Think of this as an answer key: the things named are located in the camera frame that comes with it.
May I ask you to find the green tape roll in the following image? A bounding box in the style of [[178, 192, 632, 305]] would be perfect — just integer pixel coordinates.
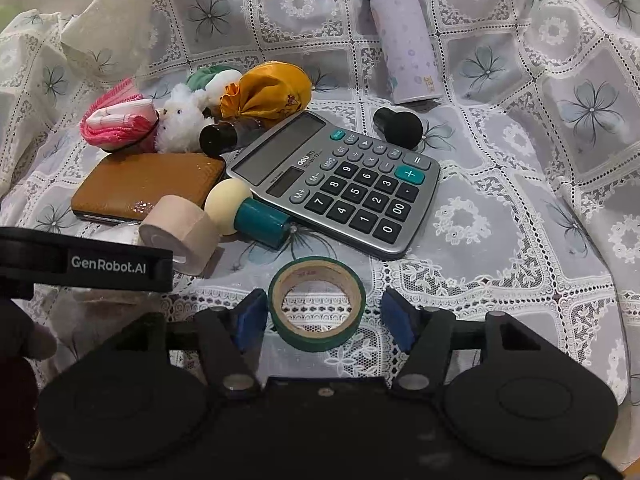
[[268, 256, 367, 353]]

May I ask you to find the beige tape roll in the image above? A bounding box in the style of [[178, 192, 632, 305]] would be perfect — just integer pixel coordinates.
[[139, 195, 220, 276]]

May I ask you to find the teal cream sponge applicator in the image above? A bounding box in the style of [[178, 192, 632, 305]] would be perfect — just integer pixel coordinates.
[[204, 178, 291, 248]]

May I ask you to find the pink white cloth bundle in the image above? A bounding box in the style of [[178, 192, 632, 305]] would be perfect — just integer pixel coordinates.
[[79, 78, 160, 153]]

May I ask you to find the yellow orange cloth pouch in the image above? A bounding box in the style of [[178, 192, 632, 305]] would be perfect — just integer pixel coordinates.
[[219, 61, 312, 126]]

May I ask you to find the brown leather wallet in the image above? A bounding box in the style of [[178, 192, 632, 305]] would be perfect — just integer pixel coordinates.
[[70, 153, 226, 222]]

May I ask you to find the grey desk calculator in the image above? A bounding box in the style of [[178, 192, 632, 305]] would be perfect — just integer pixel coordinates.
[[227, 112, 440, 260]]

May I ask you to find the dark bottle black cap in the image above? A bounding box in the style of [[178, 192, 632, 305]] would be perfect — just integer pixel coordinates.
[[200, 118, 265, 157]]

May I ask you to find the black sponge applicator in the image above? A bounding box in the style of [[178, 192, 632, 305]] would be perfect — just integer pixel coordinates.
[[373, 107, 423, 150]]

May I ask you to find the white lace floral cloth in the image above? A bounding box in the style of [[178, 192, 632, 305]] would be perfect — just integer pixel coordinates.
[[1, 0, 639, 467]]

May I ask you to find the white plush toy green hat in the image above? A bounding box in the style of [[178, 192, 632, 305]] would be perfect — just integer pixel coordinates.
[[154, 65, 242, 153]]

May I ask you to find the purple thermos bottle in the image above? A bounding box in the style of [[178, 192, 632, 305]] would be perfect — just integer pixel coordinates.
[[369, 0, 444, 104]]

